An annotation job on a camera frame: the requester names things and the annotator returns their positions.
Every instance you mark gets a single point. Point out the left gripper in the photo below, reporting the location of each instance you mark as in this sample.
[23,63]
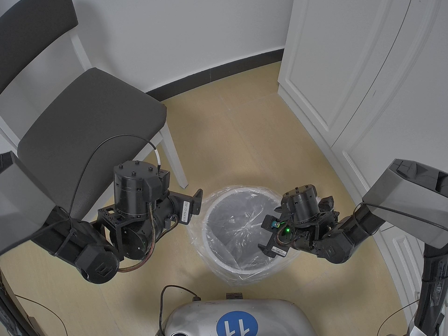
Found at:
[171,212]

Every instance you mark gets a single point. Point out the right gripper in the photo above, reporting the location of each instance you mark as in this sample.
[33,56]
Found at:
[280,253]

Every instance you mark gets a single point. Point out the clear plastic bag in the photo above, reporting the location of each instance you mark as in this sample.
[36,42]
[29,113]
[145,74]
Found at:
[196,233]

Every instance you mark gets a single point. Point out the black plastic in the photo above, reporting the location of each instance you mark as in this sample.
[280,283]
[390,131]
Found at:
[329,207]

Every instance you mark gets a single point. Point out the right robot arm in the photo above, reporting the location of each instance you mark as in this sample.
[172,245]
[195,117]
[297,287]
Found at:
[402,194]

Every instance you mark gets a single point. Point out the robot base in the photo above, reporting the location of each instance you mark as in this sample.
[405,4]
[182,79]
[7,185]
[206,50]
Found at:
[238,313]

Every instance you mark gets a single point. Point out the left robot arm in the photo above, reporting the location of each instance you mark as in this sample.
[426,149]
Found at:
[24,194]

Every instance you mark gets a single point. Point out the white trash bin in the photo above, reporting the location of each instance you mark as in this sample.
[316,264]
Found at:
[238,268]

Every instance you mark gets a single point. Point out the grey cushioned white chair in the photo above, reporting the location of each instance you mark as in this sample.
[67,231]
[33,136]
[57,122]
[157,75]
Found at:
[87,117]

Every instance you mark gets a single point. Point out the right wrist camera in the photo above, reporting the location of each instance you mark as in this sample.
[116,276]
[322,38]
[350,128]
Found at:
[283,229]

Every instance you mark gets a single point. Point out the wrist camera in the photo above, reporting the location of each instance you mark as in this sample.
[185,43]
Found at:
[155,186]
[283,229]

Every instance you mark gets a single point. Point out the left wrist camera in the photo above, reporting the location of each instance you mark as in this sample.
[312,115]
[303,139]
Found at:
[155,186]

